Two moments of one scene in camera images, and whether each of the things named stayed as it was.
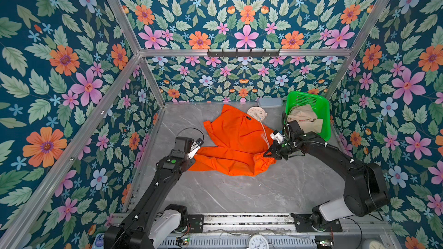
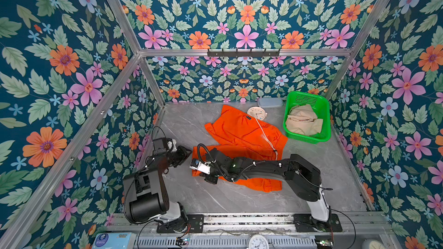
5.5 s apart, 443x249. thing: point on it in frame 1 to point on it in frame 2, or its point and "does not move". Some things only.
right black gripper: [274, 151] to [207, 177]
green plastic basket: [321, 105] does not move
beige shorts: [306, 117] does not move
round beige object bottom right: [376, 245] does not move
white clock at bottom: [257, 241] does not move
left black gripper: [190, 162] to [181, 155]
